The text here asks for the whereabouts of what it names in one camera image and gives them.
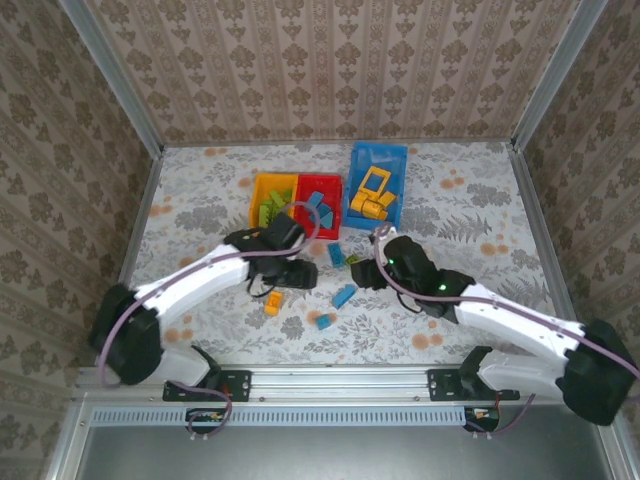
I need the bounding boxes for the aluminium corner post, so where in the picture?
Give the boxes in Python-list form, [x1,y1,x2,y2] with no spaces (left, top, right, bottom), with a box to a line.
[58,0,165,157]
[512,0,610,151]

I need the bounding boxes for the floral patterned table cover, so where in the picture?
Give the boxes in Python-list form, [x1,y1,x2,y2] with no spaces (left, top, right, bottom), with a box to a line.
[107,142,571,366]

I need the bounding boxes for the aluminium frame cross rail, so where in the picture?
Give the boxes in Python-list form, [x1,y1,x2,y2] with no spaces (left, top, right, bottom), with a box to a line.
[74,363,617,402]

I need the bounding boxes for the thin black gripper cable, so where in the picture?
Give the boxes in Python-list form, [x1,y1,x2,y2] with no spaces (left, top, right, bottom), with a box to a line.
[245,273,275,302]

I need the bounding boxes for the yellow plastic bin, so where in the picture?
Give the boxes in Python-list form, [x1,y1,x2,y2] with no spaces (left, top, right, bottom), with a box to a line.
[247,172,302,230]

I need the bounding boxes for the small black connector board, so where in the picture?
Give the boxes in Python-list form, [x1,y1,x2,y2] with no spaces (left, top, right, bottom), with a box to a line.
[185,407,226,426]
[463,405,501,430]

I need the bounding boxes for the aluminium side rail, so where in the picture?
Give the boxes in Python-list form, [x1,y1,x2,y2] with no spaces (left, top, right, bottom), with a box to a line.
[94,147,165,366]
[506,142,592,365]

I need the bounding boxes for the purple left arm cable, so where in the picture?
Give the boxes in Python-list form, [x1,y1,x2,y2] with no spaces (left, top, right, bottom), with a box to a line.
[98,201,321,442]

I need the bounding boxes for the grey slotted cable duct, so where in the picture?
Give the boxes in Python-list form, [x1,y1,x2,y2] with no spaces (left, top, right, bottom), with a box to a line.
[91,405,466,428]

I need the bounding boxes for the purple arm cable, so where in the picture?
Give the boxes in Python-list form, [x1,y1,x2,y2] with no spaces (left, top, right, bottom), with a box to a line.
[373,224,640,441]
[98,201,321,442]

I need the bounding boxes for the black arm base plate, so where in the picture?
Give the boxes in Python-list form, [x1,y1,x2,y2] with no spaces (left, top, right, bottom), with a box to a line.
[162,369,252,403]
[427,368,520,403]

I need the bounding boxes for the aluminium lower frame bar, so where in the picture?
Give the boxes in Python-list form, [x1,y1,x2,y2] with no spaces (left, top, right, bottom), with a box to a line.
[592,394,640,480]
[44,399,95,480]

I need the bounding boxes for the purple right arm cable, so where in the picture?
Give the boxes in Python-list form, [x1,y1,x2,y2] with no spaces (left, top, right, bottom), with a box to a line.
[373,224,640,441]

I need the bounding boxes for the grey metal sheet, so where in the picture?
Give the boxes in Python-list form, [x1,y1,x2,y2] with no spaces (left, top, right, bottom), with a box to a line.
[74,404,614,480]

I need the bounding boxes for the blue plastic bin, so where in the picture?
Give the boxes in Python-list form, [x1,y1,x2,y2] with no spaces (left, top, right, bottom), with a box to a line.
[342,141,409,232]

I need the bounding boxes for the red plastic bin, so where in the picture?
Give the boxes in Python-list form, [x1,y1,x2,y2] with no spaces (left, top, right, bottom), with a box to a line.
[291,172,344,242]

